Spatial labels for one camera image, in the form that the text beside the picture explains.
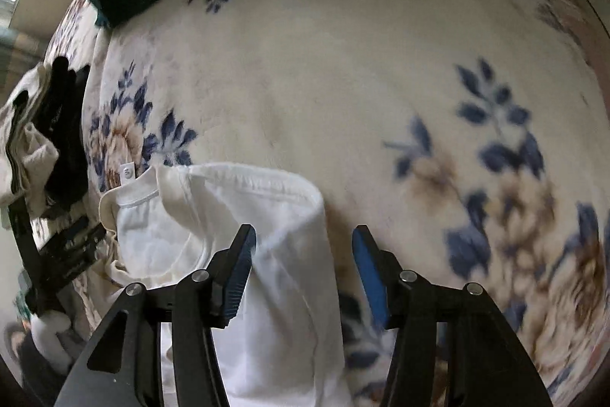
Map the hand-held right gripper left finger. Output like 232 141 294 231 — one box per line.
53 223 258 407

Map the white cloth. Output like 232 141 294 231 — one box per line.
31 310 74 372

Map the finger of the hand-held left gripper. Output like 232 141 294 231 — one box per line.
7 195 48 317
40 216 108 288

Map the beige garment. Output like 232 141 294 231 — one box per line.
0 64 60 208

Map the white t-shirt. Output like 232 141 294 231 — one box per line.
98 161 353 407

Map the black garment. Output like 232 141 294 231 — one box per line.
38 56 91 217

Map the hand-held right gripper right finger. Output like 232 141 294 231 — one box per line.
352 224 554 407

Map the floral blanket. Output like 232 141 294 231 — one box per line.
45 0 610 407

